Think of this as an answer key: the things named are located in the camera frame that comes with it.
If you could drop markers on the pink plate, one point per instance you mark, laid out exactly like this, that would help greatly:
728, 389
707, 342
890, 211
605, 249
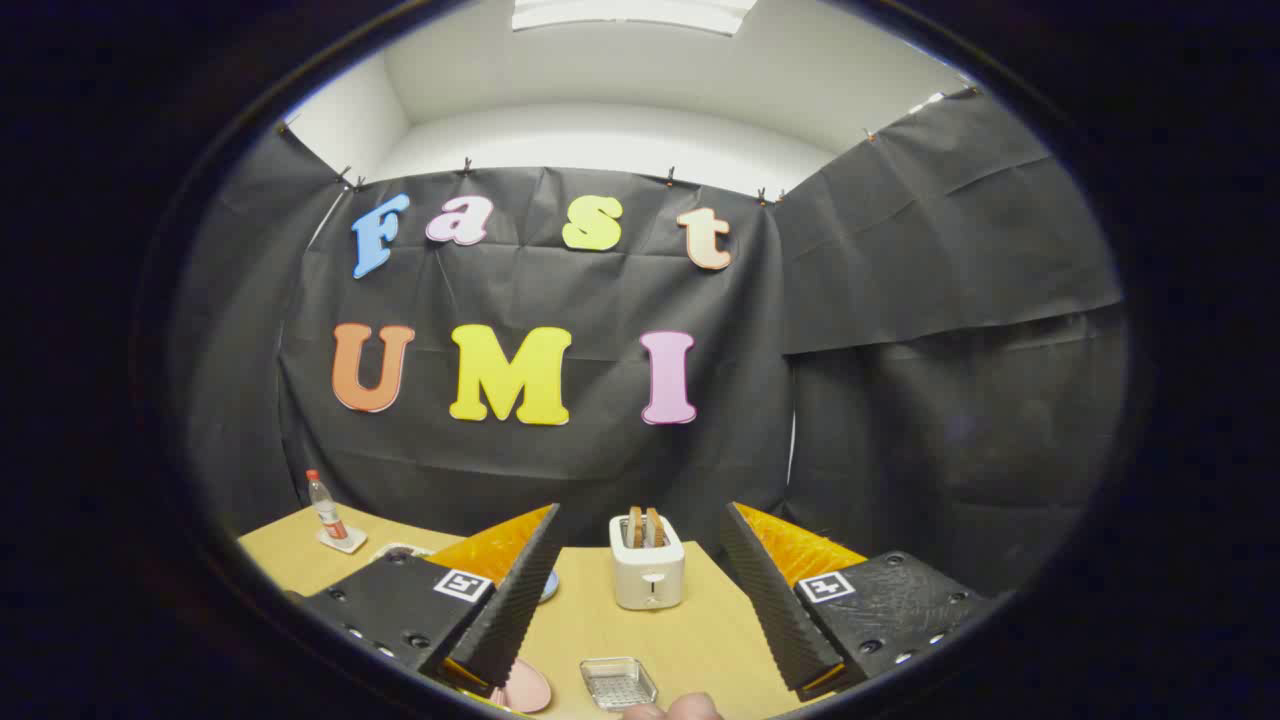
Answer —
528, 688

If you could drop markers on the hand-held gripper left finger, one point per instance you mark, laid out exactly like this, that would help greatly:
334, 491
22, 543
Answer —
520, 590

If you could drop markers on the black backdrop cloth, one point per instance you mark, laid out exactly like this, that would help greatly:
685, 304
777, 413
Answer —
880, 300

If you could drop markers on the ceiling light panel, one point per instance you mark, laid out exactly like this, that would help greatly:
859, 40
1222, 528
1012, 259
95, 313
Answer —
640, 12

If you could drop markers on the white divided seasoning dish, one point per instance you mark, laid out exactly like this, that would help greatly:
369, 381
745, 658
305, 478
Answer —
398, 550

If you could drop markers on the metal mesh basket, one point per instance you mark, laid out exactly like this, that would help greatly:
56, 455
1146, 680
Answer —
618, 682

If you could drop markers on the blue food plate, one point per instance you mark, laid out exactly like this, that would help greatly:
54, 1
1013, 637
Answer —
549, 586

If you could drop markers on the toast slice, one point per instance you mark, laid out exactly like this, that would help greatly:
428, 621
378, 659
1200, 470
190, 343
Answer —
634, 526
655, 526

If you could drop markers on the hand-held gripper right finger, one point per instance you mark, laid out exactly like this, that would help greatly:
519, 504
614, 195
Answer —
770, 600

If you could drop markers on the white toaster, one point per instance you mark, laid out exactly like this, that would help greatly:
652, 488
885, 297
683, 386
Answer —
648, 575

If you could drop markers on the clear bottle with red cap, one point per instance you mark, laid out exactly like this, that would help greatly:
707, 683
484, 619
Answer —
326, 508

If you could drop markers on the small white square coaster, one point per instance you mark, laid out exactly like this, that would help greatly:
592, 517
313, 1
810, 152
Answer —
345, 543

